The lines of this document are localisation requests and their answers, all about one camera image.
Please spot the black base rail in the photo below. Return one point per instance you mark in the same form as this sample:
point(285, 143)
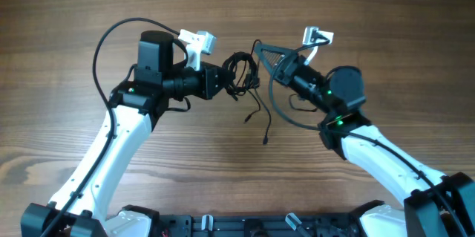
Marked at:
point(320, 225)

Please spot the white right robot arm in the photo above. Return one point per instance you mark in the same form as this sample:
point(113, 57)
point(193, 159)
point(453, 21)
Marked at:
point(434, 204)

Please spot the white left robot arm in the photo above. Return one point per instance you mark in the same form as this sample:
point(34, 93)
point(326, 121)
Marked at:
point(167, 68)

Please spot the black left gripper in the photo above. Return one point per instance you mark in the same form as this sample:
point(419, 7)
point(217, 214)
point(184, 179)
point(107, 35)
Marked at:
point(209, 87)

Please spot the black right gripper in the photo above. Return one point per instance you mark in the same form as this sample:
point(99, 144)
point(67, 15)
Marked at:
point(291, 69)

